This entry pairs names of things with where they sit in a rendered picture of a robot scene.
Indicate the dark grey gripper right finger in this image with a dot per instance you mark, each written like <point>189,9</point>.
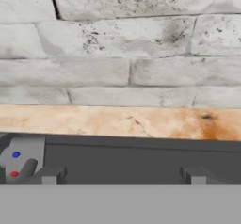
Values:
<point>196,174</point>

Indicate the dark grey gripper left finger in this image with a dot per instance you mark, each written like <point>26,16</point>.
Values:
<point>50,174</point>

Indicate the grey sink faucet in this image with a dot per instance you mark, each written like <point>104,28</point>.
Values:
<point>22,158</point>

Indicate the dark grey sink basin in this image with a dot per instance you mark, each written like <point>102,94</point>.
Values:
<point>125,162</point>

